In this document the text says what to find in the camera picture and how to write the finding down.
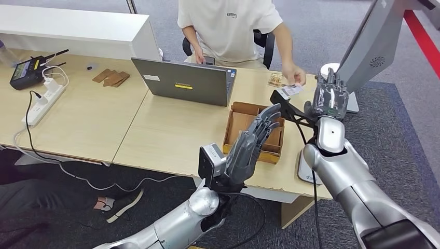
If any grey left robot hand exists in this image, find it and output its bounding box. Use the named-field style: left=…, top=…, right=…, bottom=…
left=224, top=103, right=283, bottom=186

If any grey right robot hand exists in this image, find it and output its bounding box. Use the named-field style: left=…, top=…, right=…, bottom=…
left=304, top=67, right=350, bottom=121

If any person's right hand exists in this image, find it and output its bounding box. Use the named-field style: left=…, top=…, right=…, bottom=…
left=193, top=46, right=207, bottom=65

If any person's left hand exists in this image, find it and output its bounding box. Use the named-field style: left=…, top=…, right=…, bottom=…
left=282, top=62, right=307, bottom=87

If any white ID card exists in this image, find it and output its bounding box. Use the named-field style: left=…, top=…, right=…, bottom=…
left=283, top=84, right=305, bottom=97

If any brown patterned room key card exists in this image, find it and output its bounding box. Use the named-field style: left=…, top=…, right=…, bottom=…
left=267, top=72, right=286, bottom=88

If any person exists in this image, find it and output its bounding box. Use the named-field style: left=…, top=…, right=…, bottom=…
left=177, top=0, right=307, bottom=87

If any grey card reader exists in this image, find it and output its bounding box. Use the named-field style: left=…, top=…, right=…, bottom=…
left=297, top=149, right=324, bottom=186

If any seated person's leg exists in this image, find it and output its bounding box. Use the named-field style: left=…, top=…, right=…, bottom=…
left=0, top=151, right=104, bottom=249

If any grey laptop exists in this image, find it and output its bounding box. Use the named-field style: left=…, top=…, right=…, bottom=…
left=131, top=57, right=237, bottom=107

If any white round device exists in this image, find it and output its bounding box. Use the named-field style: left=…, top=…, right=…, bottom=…
left=320, top=63, right=341, bottom=78

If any wooden compartment box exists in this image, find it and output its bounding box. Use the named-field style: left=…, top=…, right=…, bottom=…
left=222, top=101, right=286, bottom=165

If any silver monitor on stand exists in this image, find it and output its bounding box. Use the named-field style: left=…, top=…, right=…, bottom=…
left=337, top=0, right=437, bottom=114

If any wooden desk leg panel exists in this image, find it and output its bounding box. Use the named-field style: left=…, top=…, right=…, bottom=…
left=281, top=195, right=322, bottom=229

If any brown cardboard piece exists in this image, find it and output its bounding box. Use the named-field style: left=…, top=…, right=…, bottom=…
left=92, top=68, right=113, bottom=84
left=113, top=71, right=131, bottom=88
left=103, top=71, right=125, bottom=87

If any white counter cabinet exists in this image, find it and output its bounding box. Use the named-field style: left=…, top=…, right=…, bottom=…
left=0, top=4, right=163, bottom=62

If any black shoe white sole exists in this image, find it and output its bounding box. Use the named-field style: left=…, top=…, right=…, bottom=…
left=93, top=187, right=145, bottom=225

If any white charger plug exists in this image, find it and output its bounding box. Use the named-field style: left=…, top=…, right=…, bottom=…
left=43, top=77, right=59, bottom=93

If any white power strip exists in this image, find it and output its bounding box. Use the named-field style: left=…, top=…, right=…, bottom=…
left=22, top=84, right=66, bottom=127

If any black handheld radio device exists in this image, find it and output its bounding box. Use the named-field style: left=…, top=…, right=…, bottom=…
left=9, top=49, right=70, bottom=91

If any clear plastic bottle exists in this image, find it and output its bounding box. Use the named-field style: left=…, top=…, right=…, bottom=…
left=0, top=40, right=16, bottom=67

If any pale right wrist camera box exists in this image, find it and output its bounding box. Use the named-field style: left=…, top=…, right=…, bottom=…
left=276, top=87, right=292, bottom=101

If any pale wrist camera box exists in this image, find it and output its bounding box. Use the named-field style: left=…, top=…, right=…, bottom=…
left=276, top=87, right=292, bottom=101
left=198, top=143, right=228, bottom=188

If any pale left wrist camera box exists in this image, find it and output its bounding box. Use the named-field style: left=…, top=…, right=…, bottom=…
left=198, top=143, right=228, bottom=188

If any black right wrist camera bracket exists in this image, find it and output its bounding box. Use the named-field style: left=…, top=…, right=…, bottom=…
left=269, top=90, right=319, bottom=130

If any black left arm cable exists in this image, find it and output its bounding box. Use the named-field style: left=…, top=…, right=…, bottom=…
left=219, top=191, right=266, bottom=249

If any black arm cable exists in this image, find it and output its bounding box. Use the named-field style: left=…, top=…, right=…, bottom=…
left=295, top=122, right=324, bottom=249
left=219, top=191, right=266, bottom=249

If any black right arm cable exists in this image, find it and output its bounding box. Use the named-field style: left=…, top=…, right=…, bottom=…
left=295, top=122, right=324, bottom=249

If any thin white charger cable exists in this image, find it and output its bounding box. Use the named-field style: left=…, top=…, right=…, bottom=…
left=39, top=57, right=70, bottom=87

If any white power strip cable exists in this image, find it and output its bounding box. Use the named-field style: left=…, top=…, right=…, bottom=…
left=13, top=128, right=186, bottom=192

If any black power cable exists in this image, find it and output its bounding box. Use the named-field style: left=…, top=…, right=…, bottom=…
left=24, top=90, right=70, bottom=165

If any white desk frame bar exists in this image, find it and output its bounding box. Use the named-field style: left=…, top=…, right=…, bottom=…
left=13, top=153, right=111, bottom=168

